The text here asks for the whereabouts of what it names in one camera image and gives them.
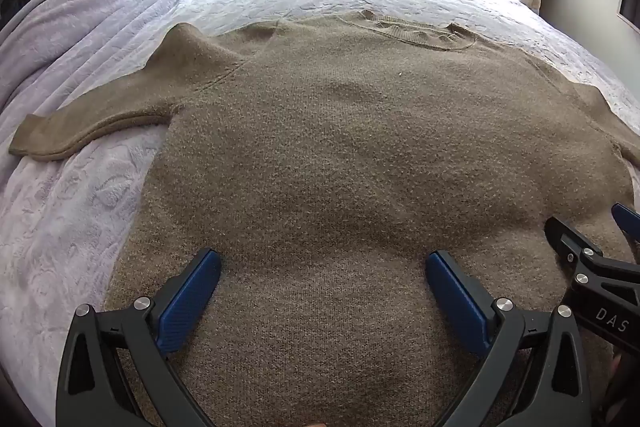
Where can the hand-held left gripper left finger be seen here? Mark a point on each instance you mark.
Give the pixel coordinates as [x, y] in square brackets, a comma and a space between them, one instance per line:
[192, 297]

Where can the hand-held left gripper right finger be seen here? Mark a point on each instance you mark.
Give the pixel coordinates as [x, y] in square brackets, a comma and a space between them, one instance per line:
[452, 297]

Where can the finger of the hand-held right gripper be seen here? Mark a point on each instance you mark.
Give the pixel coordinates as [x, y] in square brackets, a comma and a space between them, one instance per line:
[627, 219]
[567, 242]

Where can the brown knit sweater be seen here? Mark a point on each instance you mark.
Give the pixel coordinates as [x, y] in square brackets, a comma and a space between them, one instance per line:
[340, 167]

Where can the lavender ribbed blanket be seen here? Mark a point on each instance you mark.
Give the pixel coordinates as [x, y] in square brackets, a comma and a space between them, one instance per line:
[85, 37]

